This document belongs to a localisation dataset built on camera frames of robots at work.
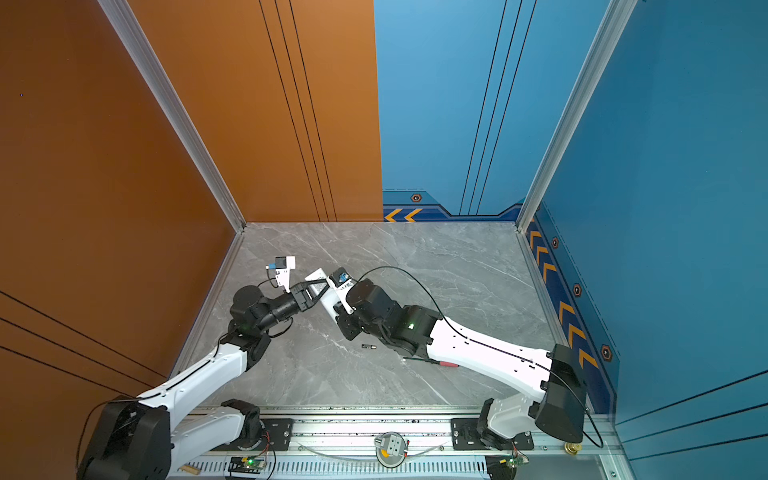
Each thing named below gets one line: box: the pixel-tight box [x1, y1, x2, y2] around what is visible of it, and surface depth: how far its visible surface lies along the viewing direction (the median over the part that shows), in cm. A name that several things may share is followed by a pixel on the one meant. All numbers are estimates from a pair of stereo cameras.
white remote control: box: [305, 268, 338, 323], surface depth 75 cm
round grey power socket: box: [374, 431, 408, 468], surface depth 68 cm
